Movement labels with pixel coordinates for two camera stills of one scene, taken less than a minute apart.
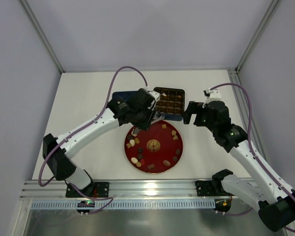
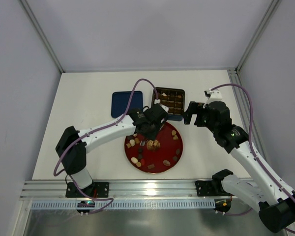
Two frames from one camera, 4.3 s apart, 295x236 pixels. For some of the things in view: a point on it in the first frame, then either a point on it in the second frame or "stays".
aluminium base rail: x=118 y=190 stays
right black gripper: x=195 y=116 stays
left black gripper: x=150 y=118 -> x=152 y=129
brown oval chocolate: x=166 y=162 stays
